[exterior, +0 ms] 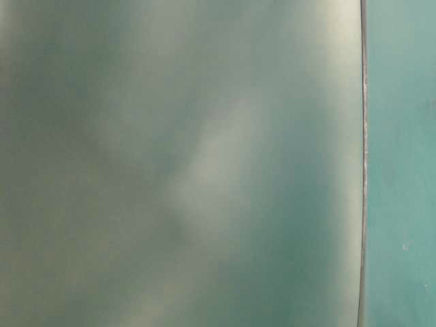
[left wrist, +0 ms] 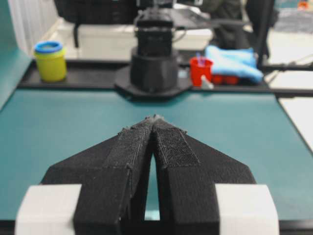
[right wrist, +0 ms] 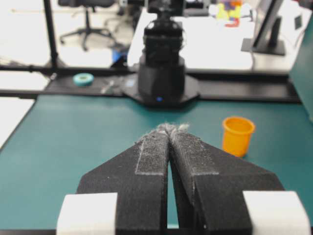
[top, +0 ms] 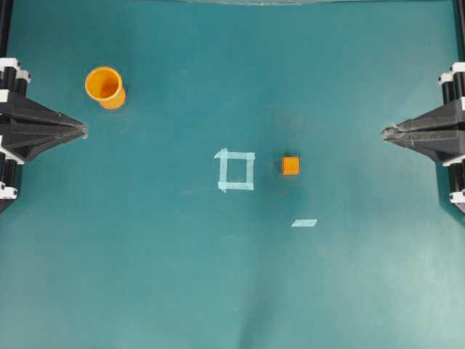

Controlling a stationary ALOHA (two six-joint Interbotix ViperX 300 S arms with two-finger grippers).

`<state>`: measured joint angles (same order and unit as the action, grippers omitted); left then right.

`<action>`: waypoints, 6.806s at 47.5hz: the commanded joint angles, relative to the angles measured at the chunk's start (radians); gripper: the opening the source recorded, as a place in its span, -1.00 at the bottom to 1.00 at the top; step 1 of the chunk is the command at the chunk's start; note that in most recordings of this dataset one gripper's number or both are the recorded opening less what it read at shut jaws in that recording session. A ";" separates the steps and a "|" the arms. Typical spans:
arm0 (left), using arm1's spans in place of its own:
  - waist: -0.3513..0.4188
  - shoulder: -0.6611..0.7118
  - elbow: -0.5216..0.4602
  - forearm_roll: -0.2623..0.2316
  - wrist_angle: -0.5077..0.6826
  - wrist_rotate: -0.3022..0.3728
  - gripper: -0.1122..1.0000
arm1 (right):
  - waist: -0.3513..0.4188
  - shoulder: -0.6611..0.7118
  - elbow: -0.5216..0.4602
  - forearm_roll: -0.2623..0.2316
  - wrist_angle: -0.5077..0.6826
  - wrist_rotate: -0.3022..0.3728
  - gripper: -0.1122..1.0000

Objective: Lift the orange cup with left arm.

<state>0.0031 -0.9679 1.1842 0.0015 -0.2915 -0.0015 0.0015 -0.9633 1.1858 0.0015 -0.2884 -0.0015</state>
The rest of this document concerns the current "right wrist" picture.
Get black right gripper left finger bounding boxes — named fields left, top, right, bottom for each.
left=56, top=131, right=169, bottom=235

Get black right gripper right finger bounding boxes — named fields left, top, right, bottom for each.
left=170, top=129, right=311, bottom=235

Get orange plastic cup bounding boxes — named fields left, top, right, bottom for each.
left=222, top=116, right=255, bottom=158

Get teal tape roll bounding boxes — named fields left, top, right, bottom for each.
left=72, top=73, right=94, bottom=87

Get black monitor stand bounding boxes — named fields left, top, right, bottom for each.
left=241, top=0, right=286, bottom=56

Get colourful toy blocks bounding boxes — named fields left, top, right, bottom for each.
left=216, top=0, right=243, bottom=27

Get black office chair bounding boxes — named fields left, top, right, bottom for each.
left=58, top=0, right=117, bottom=51

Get black vertical frame post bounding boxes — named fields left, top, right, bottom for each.
left=43, top=0, right=58, bottom=69

